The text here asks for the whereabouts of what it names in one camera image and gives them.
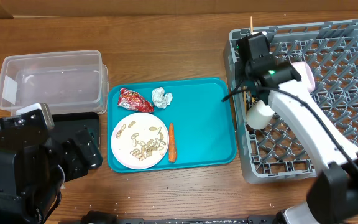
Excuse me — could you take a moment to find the white cup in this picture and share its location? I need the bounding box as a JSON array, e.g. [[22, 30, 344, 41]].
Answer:
[[246, 100, 275, 129]]

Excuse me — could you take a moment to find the pink bowl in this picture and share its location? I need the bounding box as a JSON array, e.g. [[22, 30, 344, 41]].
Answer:
[[291, 62, 315, 93]]

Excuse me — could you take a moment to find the teal serving tray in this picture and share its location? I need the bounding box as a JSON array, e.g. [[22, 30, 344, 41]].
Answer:
[[107, 78, 237, 171]]

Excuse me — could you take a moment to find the white plate with peanuts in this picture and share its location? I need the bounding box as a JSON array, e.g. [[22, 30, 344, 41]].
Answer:
[[110, 113, 170, 170]]

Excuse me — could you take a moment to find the red snack wrapper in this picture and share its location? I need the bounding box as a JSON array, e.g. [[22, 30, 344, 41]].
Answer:
[[117, 88, 154, 113]]

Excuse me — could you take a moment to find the orange carrot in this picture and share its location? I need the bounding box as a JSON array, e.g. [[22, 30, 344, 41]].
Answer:
[[168, 123, 177, 163]]

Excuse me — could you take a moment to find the white tissue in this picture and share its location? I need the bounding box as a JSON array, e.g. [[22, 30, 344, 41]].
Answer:
[[152, 87, 173, 109]]

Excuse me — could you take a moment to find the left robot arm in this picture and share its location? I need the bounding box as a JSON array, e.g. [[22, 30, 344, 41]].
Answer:
[[0, 114, 103, 223]]

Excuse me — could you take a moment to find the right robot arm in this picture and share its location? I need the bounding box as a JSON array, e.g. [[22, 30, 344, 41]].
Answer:
[[233, 32, 358, 223]]

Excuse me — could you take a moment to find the grey dishwasher rack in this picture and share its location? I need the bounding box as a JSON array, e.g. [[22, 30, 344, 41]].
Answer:
[[233, 19, 358, 184]]

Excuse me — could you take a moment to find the black tray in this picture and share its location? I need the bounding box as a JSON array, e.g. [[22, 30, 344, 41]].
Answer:
[[49, 112, 101, 146]]

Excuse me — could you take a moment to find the clear plastic bin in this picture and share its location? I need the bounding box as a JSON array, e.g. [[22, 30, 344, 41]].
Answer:
[[0, 50, 109, 114]]

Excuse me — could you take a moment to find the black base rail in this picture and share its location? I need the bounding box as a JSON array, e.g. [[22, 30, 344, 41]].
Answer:
[[78, 210, 279, 224]]

